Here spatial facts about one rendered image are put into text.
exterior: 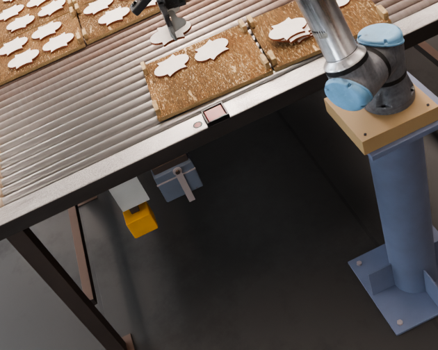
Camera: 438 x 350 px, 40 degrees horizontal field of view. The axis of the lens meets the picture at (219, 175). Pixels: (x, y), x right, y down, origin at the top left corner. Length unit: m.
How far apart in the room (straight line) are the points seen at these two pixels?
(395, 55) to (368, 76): 0.12
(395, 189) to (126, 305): 1.37
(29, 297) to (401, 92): 2.07
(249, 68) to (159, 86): 0.33
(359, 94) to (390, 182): 0.48
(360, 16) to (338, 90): 0.62
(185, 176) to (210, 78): 0.35
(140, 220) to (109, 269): 0.93
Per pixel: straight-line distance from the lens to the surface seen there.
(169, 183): 1.98
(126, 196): 2.01
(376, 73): 1.59
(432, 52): 3.04
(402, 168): 1.90
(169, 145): 1.91
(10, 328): 3.06
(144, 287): 2.80
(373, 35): 1.66
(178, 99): 2.04
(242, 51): 2.14
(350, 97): 1.56
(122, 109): 2.15
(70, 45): 2.66
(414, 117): 1.73
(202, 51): 2.20
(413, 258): 2.26
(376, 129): 1.71
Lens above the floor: 2.08
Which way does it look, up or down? 42 degrees down
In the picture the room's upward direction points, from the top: 24 degrees counter-clockwise
